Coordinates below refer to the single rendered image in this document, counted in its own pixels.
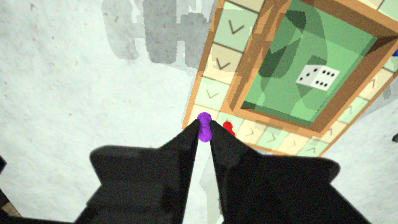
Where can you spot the red game pawn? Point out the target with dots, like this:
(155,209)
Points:
(229,126)

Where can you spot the white die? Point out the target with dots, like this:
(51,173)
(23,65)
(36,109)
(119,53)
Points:
(317,77)

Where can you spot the orange wooden board frame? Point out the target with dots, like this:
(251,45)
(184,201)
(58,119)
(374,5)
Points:
(254,37)

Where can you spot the purple pawn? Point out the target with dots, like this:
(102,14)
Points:
(205,133)

